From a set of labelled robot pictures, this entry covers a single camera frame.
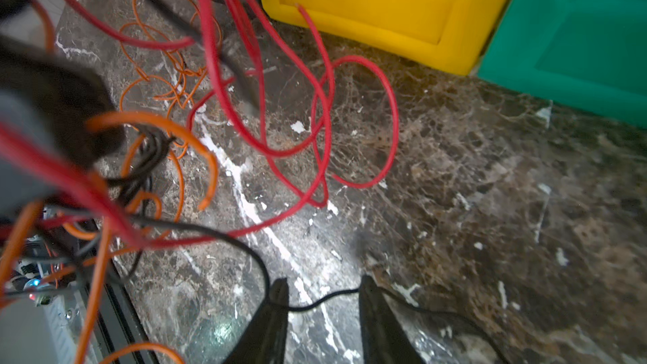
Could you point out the green plastic bin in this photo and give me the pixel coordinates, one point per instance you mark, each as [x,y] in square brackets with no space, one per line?
[586,54]

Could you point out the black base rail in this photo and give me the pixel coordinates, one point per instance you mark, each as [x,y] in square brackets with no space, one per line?
[64,303]

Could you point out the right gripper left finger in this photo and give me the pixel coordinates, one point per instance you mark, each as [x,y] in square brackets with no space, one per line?
[264,340]

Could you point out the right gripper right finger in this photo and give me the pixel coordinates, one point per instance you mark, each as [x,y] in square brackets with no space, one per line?
[383,338]

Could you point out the yellow plastic bin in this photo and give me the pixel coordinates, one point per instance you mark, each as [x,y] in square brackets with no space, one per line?
[447,35]

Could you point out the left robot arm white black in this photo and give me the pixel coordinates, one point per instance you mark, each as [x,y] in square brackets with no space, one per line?
[47,100]

